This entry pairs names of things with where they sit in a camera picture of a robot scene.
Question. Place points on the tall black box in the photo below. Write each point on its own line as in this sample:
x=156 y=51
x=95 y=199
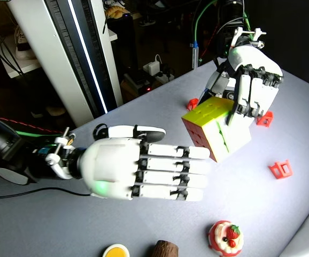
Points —
x=122 y=40

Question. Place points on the grey table cloth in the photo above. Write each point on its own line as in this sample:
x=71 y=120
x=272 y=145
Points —
x=63 y=227

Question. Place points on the white power strip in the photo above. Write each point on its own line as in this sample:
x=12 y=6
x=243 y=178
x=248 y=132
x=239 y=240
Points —
x=165 y=77

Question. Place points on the black box with red light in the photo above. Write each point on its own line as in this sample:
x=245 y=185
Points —
x=138 y=83

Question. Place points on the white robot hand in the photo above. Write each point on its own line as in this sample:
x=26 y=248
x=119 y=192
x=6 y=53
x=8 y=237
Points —
x=109 y=160
x=250 y=57

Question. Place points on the white column with black slot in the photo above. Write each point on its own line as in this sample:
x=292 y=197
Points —
x=37 y=40

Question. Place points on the multicoloured puzzle cube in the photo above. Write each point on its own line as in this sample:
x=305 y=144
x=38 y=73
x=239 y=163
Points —
x=205 y=112

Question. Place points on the yellowish toy bread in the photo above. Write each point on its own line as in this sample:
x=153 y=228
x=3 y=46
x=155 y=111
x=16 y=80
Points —
x=115 y=12

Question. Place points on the yellow disc with white rim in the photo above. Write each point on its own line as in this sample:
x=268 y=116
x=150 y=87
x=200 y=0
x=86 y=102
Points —
x=115 y=252

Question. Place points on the small red toy stool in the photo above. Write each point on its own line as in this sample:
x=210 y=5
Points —
x=274 y=170
x=265 y=120
x=192 y=104

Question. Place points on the toy strawberry cake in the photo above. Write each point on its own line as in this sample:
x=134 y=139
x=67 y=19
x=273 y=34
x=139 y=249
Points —
x=224 y=238

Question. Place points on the brown toy log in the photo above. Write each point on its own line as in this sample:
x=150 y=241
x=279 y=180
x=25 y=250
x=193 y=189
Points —
x=165 y=249

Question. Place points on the white power adapter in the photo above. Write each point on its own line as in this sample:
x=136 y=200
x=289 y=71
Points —
x=152 y=69

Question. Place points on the white shoe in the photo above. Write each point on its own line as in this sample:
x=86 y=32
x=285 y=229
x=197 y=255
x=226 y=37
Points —
x=23 y=51

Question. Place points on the grey plug with blue end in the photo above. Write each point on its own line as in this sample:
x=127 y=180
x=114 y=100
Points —
x=195 y=56

